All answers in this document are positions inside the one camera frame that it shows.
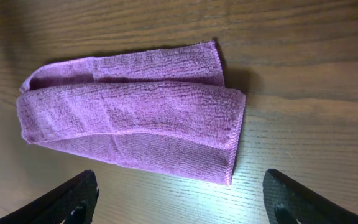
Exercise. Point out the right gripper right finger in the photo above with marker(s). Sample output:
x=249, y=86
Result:
x=288, y=201

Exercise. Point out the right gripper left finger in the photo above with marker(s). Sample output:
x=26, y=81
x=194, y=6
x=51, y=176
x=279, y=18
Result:
x=72, y=202

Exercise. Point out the purple microfiber cloth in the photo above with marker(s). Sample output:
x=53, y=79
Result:
x=165, y=111

